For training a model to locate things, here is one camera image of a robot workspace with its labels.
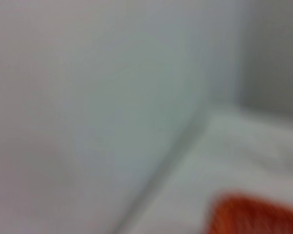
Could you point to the orange woven plastic basket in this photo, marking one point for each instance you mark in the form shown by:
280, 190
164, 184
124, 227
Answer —
254, 217

